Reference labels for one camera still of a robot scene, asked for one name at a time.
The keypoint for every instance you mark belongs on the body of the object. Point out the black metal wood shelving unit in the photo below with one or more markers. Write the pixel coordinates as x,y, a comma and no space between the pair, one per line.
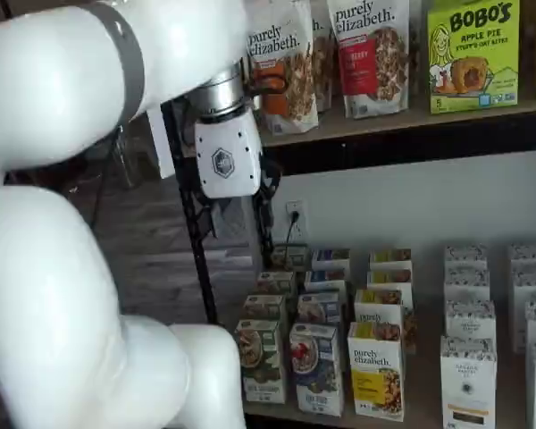
429,143

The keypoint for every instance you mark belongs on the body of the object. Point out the yellow purely elizabeth oatmeal box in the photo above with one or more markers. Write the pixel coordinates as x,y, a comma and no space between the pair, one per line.
375,375
377,306
388,278
391,258

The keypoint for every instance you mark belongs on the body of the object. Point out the green apple cinnamon oatmeal box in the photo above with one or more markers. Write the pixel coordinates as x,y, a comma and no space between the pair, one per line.
263,307
259,366
274,282
290,257

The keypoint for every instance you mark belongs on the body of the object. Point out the purely elizabeth granola bag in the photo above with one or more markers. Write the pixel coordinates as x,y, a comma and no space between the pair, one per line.
324,58

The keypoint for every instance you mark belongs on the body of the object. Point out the green Bobo's apple pie box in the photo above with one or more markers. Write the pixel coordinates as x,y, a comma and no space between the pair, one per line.
473,58

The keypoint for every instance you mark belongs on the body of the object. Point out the white wall outlet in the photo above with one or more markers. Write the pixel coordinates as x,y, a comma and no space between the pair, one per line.
301,232

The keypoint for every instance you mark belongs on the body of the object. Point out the orange label granola bag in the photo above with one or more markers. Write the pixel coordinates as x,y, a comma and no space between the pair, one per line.
295,58

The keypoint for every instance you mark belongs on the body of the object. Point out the white door panel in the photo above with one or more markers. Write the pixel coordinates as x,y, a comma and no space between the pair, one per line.
158,143

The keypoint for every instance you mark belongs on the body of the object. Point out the red label granola bag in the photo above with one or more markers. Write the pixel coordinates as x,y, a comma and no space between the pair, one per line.
371,62

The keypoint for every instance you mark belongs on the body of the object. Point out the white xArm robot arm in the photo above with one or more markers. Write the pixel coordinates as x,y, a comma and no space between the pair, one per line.
49,89

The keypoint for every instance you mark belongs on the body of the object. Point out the blue Flax Plus oatmeal box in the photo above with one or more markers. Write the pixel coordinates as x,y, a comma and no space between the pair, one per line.
319,308
330,258
315,371
326,280

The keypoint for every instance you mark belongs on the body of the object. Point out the dark brown armchair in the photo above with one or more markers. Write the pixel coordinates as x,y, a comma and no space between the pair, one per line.
36,179

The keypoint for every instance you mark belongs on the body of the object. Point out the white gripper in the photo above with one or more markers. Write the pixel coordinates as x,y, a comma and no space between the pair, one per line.
228,156

